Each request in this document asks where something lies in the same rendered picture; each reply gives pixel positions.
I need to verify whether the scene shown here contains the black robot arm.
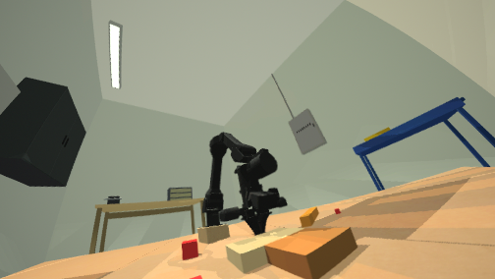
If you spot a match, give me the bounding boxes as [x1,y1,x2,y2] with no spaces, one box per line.
[202,132,280,227]

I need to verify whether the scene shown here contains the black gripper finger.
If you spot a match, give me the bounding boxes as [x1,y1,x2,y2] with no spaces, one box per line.
[256,211,272,234]
[241,215,261,235]

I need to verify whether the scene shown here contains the yellow flat bar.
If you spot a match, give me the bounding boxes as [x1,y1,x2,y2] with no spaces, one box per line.
[300,207,319,228]

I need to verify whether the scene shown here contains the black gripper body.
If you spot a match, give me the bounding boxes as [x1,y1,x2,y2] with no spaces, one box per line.
[219,181,288,222]

